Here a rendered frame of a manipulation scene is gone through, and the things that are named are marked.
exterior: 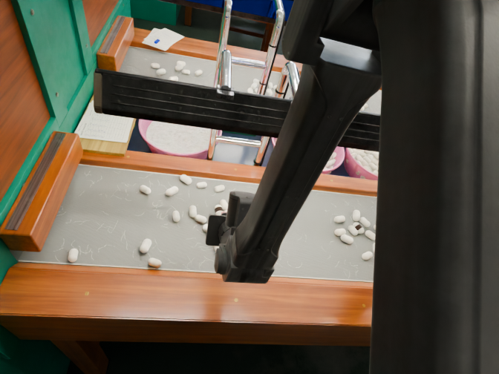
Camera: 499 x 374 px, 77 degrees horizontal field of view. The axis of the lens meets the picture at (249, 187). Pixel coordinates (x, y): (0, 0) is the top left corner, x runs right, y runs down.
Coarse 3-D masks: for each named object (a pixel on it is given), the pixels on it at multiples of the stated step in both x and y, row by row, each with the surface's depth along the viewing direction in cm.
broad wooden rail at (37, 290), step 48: (0, 288) 63; (48, 288) 65; (96, 288) 67; (144, 288) 69; (192, 288) 71; (240, 288) 73; (288, 288) 75; (336, 288) 78; (48, 336) 72; (96, 336) 73; (144, 336) 75; (192, 336) 76; (240, 336) 77; (288, 336) 78; (336, 336) 80
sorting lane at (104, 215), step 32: (96, 192) 84; (128, 192) 86; (160, 192) 88; (192, 192) 91; (224, 192) 93; (320, 192) 101; (64, 224) 77; (96, 224) 78; (128, 224) 80; (160, 224) 82; (192, 224) 84; (320, 224) 93; (352, 224) 95; (32, 256) 70; (64, 256) 72; (96, 256) 73; (128, 256) 75; (160, 256) 77; (192, 256) 78; (288, 256) 84; (320, 256) 86; (352, 256) 88
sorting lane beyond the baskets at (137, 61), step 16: (128, 48) 131; (144, 48) 133; (128, 64) 124; (144, 64) 126; (160, 64) 128; (176, 64) 131; (192, 64) 133; (208, 64) 136; (192, 80) 126; (208, 80) 128; (240, 80) 133; (272, 80) 138; (288, 96) 132
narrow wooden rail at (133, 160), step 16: (80, 160) 88; (96, 160) 88; (112, 160) 89; (128, 160) 90; (144, 160) 91; (160, 160) 93; (176, 160) 94; (192, 160) 95; (208, 160) 96; (192, 176) 94; (208, 176) 94; (224, 176) 95; (240, 176) 95; (256, 176) 96; (320, 176) 102; (336, 176) 104; (352, 192) 103; (368, 192) 103
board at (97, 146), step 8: (88, 104) 100; (128, 136) 95; (88, 144) 89; (96, 144) 90; (104, 144) 91; (112, 144) 91; (120, 144) 92; (96, 152) 89; (104, 152) 89; (112, 152) 89; (120, 152) 90
